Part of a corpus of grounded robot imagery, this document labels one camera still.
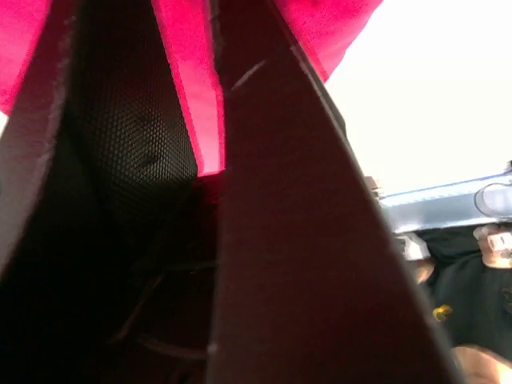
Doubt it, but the person hand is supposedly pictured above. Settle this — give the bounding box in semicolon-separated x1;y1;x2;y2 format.
473;225;511;269

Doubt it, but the person second hand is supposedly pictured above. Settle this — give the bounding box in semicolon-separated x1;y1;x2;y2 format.
394;233;434;284

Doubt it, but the person black shirt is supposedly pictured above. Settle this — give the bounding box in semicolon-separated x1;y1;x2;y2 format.
420;227;511;361

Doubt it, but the pink t shirt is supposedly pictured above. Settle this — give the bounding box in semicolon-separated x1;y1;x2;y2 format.
1;1;380;174

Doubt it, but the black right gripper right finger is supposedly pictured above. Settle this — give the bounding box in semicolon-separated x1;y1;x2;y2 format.
206;1;462;383

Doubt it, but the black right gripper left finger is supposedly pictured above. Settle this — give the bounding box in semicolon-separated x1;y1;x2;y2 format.
0;0;221;384

